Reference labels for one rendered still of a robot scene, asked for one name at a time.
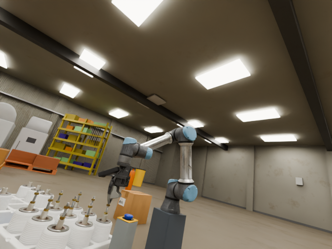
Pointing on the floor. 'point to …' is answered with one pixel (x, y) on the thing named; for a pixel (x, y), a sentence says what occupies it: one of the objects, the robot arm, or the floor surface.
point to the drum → (139, 177)
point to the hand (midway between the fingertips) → (108, 200)
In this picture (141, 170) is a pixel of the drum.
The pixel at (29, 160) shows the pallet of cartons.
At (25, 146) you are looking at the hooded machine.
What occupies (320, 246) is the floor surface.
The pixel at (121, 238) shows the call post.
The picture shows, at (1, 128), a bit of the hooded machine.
